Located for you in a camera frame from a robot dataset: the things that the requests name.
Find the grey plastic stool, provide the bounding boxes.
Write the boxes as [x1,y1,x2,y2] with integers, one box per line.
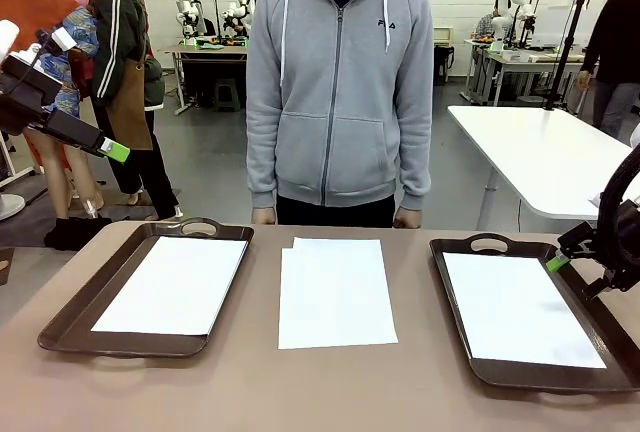
[213,77,241,113]

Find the brown plastic serving tray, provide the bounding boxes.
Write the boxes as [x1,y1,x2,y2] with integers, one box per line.
[428,232,640,394]
[37,216,255,359]

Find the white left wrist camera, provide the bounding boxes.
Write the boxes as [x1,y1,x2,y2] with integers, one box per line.
[33,25,79,56]

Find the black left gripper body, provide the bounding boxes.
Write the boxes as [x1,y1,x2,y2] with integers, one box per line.
[0,54,64,136]

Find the person's right forearm grey sleeve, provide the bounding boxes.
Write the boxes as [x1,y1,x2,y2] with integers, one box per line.
[245,101,281,211]

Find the person's left hand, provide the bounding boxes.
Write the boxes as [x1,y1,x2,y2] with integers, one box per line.
[393,206,424,230]

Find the seated person in plaid shirt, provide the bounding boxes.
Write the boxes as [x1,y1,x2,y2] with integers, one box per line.
[472,12,503,44]

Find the white round fan base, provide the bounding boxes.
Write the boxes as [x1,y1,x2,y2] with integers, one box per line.
[0,191,26,223]

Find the bystander in black sweater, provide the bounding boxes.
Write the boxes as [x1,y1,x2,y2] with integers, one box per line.
[577,0,640,142]

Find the bystander green striped jacket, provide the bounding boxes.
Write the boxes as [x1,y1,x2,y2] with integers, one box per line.
[91,0,181,222]

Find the person's left forearm grey sleeve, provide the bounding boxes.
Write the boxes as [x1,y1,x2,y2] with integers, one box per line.
[394,101,435,213]

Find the black camera tripod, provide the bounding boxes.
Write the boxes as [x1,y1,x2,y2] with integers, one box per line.
[542,0,597,112]

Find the black sheathed cable bundle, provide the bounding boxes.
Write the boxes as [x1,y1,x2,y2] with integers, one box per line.
[596,143,640,281]

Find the white robot with black straps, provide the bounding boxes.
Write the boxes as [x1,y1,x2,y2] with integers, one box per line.
[221,0,261,39]

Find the grey background work table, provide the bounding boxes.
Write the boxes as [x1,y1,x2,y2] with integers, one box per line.
[157,43,250,117]

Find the white side table frame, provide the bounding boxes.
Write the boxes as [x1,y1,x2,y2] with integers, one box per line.
[0,126,50,204]

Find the white rounded table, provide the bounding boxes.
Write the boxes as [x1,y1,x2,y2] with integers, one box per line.
[446,104,639,233]

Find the mannequin in blue floral shirt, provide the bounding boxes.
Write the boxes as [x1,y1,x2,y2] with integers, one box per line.
[22,4,106,221]

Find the white background desk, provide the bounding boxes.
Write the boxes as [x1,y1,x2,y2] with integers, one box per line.
[464,39,619,106]

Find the black bag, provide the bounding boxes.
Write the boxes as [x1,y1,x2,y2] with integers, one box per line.
[43,215,114,252]

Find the person in grey hoodie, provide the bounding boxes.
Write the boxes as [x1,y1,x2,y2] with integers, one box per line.
[245,0,435,229]

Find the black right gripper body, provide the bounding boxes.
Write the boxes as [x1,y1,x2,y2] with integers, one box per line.
[594,224,640,293]

